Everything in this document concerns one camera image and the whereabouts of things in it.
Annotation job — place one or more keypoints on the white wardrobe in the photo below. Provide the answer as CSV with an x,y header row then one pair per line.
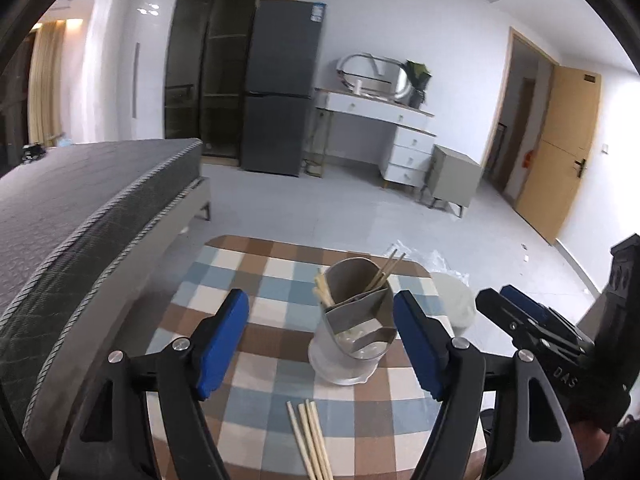
x,y
115,60

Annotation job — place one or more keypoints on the dark window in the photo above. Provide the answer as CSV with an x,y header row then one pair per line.
x,y
15,110

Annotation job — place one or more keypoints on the grey mattress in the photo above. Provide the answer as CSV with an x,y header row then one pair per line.
x,y
75,200

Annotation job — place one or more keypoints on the dark glass door cabinet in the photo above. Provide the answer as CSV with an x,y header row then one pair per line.
x,y
210,60

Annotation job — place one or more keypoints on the person's right forearm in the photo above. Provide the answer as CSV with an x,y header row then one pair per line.
x,y
615,455

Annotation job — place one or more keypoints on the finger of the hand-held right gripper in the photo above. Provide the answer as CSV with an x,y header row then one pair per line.
x,y
530,330
530,305

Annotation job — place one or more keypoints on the clear plastic bag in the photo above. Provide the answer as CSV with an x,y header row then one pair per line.
x,y
440,260

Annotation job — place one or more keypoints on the beige nightstand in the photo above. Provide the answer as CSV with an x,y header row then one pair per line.
x,y
457,177

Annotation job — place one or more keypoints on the dark grey refrigerator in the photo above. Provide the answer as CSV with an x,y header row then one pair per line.
x,y
280,85

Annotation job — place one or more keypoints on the metal utensil holder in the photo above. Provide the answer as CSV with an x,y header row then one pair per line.
x,y
330,355

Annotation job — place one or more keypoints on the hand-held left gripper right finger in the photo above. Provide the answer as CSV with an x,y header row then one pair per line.
x,y
420,345

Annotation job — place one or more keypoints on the wooden chopstick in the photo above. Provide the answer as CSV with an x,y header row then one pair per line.
x,y
299,440
322,440
316,440
322,287
392,267
327,294
308,440
382,269

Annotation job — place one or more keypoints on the white vanity desk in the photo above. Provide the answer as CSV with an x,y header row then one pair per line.
x,y
380,110

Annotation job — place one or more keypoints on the beige curtain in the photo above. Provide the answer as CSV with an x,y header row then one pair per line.
x,y
50,85

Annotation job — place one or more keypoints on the small dark object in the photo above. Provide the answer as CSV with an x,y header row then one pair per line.
x,y
34,152

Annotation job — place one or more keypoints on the oval vanity mirror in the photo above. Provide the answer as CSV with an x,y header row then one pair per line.
x,y
400,80

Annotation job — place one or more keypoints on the potted green plant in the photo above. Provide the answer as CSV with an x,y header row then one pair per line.
x,y
419,75

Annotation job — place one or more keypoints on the white round stool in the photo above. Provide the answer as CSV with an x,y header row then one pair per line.
x,y
457,305

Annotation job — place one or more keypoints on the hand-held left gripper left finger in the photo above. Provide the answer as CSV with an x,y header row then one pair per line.
x,y
220,345

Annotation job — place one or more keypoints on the wooden door frame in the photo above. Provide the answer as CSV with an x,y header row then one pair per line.
x,y
505,110

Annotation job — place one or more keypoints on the checkered tablecloth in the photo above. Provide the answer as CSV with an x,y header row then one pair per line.
x,y
280,270

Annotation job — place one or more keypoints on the wooden door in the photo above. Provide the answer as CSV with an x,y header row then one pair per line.
x,y
560,160

